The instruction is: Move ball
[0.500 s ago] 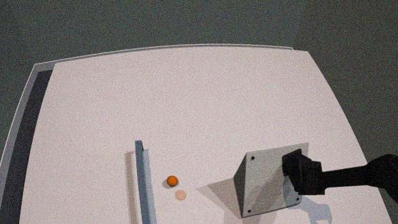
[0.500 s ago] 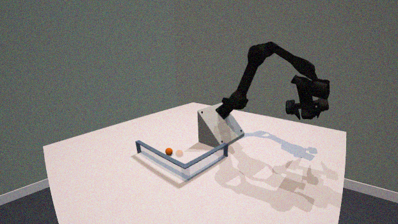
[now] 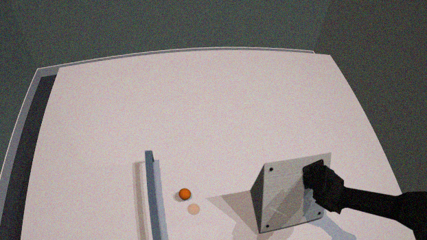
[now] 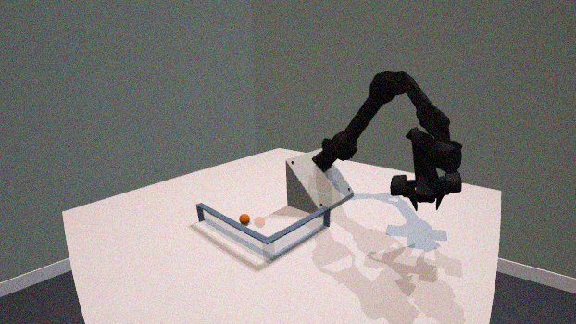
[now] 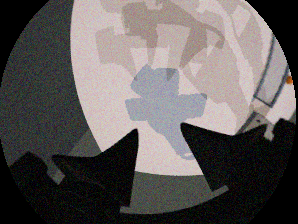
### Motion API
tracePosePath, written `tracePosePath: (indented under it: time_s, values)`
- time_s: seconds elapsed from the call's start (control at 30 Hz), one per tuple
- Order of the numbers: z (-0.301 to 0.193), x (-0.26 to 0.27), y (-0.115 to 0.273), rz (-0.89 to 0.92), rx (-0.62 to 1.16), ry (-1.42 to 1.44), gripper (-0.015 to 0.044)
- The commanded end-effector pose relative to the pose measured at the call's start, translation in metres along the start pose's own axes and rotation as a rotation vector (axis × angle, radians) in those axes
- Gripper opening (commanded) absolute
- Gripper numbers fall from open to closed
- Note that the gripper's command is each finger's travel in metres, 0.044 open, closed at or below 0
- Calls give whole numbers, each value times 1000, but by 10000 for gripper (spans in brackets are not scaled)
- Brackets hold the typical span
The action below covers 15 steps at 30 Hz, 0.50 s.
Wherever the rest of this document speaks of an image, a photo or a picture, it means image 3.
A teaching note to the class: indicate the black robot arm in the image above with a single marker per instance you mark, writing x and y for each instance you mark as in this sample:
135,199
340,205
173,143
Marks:
410,208

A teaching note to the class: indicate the brown ball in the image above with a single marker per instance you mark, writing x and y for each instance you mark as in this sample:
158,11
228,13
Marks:
184,194

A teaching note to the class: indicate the translucent orange ball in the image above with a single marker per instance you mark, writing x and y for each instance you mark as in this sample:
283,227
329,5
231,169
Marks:
193,209

